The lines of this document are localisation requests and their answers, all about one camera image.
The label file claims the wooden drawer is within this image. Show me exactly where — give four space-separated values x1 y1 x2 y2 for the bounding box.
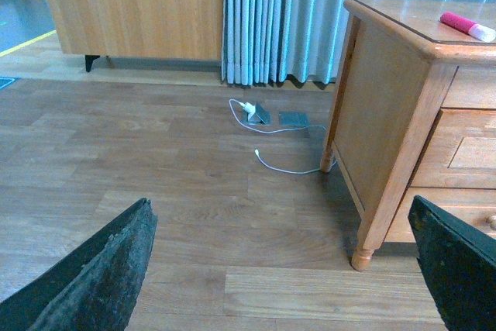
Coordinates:
385 188 495 243
412 109 495 189

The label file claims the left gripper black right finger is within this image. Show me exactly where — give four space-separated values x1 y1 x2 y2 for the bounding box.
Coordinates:
408 195 495 330

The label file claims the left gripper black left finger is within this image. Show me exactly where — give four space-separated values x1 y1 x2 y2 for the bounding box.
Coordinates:
1 198 157 330

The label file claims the white charger plug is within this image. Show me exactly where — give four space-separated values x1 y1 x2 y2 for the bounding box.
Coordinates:
240 102 255 112

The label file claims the open metal floor socket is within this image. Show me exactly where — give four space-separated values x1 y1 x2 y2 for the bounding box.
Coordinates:
243 102 271 125

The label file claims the closed metal floor socket cover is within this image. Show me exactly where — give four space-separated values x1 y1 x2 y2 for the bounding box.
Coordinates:
278 112 309 127

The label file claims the white charging cable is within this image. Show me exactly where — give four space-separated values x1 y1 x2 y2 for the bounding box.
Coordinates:
229 98 338 175

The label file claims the wooden two-drawer nightstand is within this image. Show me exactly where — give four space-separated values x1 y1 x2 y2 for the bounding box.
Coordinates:
321 0 495 271

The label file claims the pink marker with clear cap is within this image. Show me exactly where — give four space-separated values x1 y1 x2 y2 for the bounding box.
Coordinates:
439 12 495 43

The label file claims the dark floor sign mat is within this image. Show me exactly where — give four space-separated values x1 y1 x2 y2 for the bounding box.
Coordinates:
0 77 19 89

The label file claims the light wooden cabinet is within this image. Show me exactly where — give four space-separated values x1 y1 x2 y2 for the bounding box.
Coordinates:
48 0 223 62

